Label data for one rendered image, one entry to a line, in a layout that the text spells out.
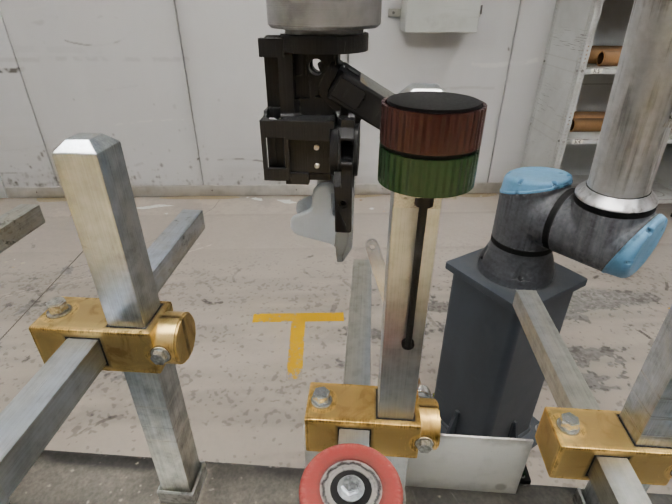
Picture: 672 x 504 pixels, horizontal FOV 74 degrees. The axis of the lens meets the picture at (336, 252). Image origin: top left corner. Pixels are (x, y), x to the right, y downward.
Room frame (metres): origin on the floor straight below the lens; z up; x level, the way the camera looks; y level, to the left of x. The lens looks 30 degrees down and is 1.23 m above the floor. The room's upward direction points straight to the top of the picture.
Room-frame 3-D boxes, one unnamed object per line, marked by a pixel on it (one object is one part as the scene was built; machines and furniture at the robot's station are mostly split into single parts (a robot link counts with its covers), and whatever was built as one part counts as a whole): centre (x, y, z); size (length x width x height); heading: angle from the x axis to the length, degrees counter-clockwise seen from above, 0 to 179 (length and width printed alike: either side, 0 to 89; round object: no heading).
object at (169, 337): (0.33, 0.21, 0.95); 0.14 x 0.06 x 0.05; 86
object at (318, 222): (0.38, 0.01, 1.04); 0.06 x 0.03 x 0.09; 86
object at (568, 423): (0.30, -0.23, 0.86); 0.02 x 0.02 x 0.01
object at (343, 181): (0.37, -0.01, 1.09); 0.05 x 0.02 x 0.09; 176
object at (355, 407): (0.31, -0.04, 0.85); 0.14 x 0.06 x 0.05; 86
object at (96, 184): (0.33, 0.19, 0.90); 0.04 x 0.04 x 0.48; 86
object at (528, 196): (0.98, -0.48, 0.79); 0.17 x 0.15 x 0.18; 38
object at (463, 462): (0.33, -0.09, 0.75); 0.26 x 0.01 x 0.10; 86
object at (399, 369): (0.31, -0.06, 0.94); 0.04 x 0.04 x 0.48; 86
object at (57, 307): (0.34, 0.26, 0.98); 0.02 x 0.02 x 0.01
